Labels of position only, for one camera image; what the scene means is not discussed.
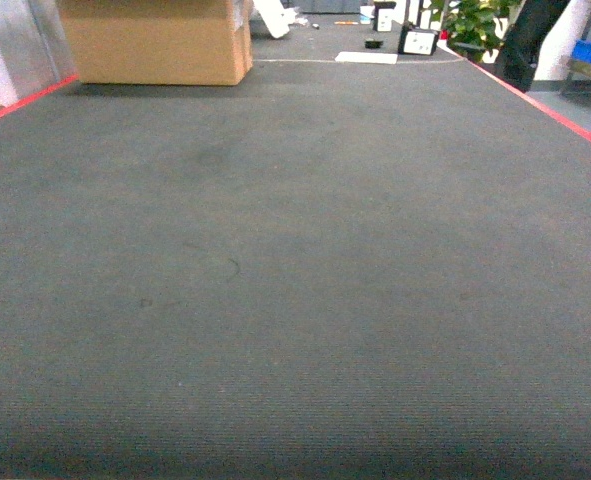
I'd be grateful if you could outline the white tilted board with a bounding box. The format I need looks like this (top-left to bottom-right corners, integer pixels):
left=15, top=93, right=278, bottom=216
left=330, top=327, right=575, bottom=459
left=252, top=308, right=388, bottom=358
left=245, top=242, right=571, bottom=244
left=253, top=0, right=296, bottom=39

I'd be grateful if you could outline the white paper sheet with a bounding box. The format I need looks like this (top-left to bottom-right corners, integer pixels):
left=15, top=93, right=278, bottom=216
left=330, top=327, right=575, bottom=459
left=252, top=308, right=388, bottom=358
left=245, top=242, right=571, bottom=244
left=335, top=51, right=398, bottom=65

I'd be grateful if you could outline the black small object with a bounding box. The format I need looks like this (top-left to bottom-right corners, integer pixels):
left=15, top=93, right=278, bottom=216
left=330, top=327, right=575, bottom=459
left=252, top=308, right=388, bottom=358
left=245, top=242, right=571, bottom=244
left=364, top=38, right=383, bottom=49

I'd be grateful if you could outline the small white device box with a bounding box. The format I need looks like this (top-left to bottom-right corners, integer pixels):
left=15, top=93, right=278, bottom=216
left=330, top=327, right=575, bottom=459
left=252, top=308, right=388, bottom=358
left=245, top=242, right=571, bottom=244
left=373, top=1, right=397, bottom=32

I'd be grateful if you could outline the green potted plant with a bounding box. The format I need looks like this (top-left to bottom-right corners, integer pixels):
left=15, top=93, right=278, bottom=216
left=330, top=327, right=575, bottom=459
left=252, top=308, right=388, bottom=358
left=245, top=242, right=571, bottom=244
left=422, top=0, right=522, bottom=63

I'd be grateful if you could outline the black and white box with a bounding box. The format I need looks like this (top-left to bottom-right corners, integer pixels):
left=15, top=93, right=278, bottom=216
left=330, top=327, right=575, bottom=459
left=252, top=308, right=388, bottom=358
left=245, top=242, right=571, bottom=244
left=398, top=28, right=440, bottom=56

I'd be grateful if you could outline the large cardboard box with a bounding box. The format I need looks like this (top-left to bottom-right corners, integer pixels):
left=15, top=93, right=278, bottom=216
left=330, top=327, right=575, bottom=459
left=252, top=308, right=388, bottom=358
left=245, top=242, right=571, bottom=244
left=56, top=0, right=252, bottom=86

